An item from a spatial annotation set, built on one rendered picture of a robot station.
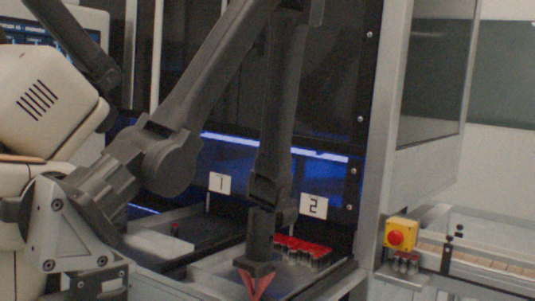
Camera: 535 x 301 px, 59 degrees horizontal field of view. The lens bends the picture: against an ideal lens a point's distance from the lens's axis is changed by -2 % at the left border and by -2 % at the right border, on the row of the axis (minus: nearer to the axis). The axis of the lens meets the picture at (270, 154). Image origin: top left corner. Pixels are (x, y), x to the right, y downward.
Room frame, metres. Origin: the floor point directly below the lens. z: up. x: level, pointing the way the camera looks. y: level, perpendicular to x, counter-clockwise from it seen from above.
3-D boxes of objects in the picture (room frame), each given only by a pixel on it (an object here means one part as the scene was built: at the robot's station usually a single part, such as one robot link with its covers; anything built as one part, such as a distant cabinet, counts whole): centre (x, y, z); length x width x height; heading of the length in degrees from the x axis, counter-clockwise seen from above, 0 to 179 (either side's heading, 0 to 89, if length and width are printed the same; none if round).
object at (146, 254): (1.28, 0.09, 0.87); 0.70 x 0.48 x 0.02; 58
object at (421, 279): (1.24, -0.40, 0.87); 0.14 x 0.13 x 0.02; 148
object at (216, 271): (1.15, -0.03, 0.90); 0.34 x 0.26 x 0.04; 147
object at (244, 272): (0.97, 0.00, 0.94); 0.07 x 0.07 x 0.09; 58
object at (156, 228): (1.43, 0.20, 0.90); 0.34 x 0.26 x 0.04; 148
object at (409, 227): (1.21, -0.36, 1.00); 0.08 x 0.07 x 0.07; 148
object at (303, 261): (1.24, -0.09, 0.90); 0.18 x 0.02 x 0.05; 57
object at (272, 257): (0.96, 0.01, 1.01); 0.10 x 0.07 x 0.07; 148
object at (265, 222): (0.97, 0.00, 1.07); 0.07 x 0.06 x 0.07; 146
